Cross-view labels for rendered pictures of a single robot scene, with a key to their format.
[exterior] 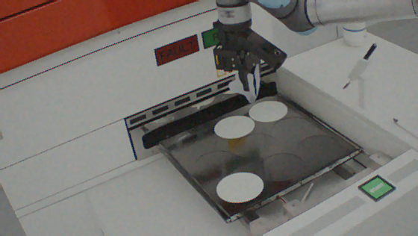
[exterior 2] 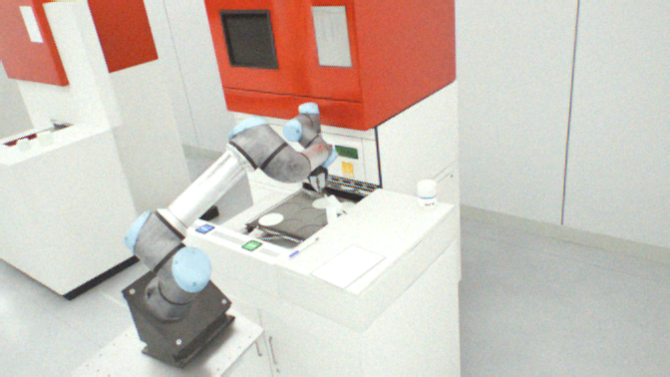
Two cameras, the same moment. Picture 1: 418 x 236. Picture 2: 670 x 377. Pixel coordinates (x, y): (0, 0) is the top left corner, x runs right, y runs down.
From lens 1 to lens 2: 200 cm
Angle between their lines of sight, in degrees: 57
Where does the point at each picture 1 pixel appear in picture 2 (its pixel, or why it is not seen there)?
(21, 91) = not seen: hidden behind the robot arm
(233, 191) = (267, 218)
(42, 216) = (258, 190)
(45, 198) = (261, 183)
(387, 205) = (239, 251)
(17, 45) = (246, 104)
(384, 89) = (357, 229)
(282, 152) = (303, 221)
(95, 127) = not seen: hidden behind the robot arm
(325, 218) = (230, 237)
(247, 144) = (308, 210)
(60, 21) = (262, 103)
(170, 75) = not seen: hidden behind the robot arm
